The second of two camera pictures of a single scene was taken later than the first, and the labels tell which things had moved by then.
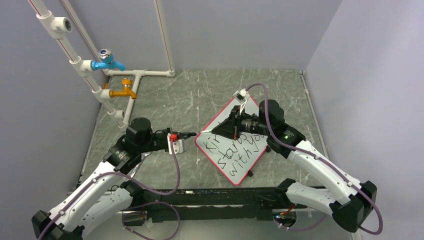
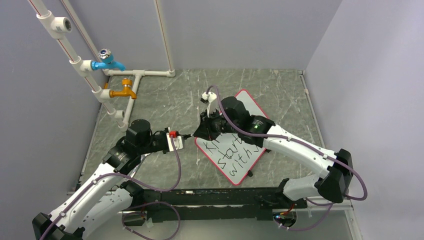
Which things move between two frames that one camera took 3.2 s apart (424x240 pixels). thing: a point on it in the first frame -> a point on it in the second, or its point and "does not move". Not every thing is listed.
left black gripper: [185, 135] does not move
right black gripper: [230, 127] -> [204, 130]
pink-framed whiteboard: [235, 157] does not move
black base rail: [181, 205] does not move
